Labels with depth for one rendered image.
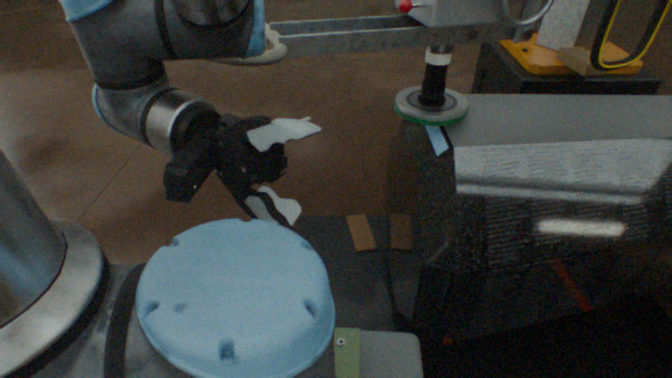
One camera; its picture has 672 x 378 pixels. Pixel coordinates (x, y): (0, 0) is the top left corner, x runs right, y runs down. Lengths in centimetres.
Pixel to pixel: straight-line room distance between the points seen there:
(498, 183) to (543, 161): 15
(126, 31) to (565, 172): 111
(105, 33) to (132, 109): 10
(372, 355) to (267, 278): 39
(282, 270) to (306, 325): 5
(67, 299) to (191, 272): 8
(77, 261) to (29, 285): 4
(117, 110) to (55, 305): 34
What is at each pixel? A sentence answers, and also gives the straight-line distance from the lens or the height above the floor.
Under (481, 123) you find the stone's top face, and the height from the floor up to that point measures 84.
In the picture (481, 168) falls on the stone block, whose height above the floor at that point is 80.
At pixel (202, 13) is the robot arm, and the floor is 132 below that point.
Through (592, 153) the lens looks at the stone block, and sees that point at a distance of 137.
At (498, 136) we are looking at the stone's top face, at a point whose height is 84.
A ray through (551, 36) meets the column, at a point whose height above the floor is 84.
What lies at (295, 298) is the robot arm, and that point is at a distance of 32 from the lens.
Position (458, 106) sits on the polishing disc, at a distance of 128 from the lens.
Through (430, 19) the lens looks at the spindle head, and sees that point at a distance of 108.
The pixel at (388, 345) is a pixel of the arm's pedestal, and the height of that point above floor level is 85.
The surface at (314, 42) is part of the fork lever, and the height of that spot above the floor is 113.
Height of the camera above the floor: 145
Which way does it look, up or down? 38 degrees down
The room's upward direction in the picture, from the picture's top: straight up
